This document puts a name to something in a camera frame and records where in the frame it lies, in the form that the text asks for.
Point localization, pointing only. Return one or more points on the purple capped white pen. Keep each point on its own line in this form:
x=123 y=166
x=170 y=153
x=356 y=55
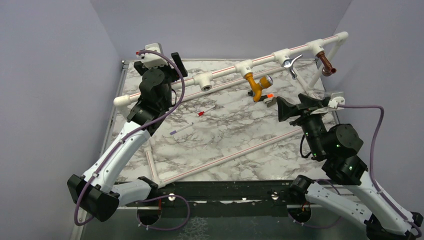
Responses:
x=181 y=128

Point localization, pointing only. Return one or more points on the white PVC pipe frame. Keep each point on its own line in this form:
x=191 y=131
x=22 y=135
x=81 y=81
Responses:
x=239 y=139

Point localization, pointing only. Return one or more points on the yellow water faucet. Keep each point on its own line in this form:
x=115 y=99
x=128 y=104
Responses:
x=257 y=87

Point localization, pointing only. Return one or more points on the brown water faucet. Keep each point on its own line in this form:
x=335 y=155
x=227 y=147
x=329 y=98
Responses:
x=327 y=69

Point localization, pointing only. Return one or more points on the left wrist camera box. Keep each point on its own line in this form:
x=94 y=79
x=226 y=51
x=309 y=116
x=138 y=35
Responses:
x=150 y=60

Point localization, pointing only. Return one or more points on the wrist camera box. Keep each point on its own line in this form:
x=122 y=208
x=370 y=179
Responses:
x=330 y=103
x=150 y=60

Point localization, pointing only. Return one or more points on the red capped white pen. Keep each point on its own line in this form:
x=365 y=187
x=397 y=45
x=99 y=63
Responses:
x=201 y=113

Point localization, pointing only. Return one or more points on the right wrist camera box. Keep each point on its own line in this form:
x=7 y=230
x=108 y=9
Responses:
x=330 y=103

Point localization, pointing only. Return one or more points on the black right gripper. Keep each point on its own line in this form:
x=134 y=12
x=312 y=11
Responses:
x=285 y=109

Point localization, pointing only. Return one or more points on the chrome lever faucet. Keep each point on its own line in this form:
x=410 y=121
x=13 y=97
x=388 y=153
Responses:
x=288 y=64

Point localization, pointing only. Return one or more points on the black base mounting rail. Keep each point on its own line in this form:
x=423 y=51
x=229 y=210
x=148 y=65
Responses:
x=204 y=199

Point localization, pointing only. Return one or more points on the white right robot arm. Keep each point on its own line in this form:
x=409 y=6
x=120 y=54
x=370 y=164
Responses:
x=376 y=212

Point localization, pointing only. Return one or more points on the small black grey fitting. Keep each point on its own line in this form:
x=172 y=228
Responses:
x=250 y=93

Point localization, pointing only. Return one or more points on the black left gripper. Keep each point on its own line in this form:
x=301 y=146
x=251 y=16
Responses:
x=171 y=71

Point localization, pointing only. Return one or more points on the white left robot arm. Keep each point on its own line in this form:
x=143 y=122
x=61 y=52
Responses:
x=162 y=89

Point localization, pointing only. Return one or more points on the black faucet orange handle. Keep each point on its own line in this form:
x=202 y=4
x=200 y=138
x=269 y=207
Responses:
x=268 y=99

